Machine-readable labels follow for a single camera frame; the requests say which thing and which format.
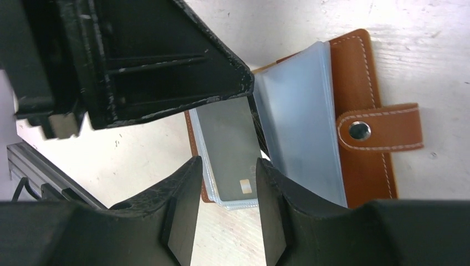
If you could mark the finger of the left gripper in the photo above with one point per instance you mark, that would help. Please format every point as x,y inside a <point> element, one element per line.
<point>120,63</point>

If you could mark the brown leather card holder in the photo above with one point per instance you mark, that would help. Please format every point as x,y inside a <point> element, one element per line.
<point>319,117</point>

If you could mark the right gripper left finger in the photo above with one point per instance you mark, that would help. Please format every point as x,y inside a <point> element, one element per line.
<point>154,227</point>

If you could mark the aluminium frame rail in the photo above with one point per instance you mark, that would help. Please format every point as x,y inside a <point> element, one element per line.
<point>26,161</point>

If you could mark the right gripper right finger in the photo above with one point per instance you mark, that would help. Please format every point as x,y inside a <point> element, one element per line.
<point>301,228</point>

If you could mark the black VIP card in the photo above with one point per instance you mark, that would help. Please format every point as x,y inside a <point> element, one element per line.
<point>227,141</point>

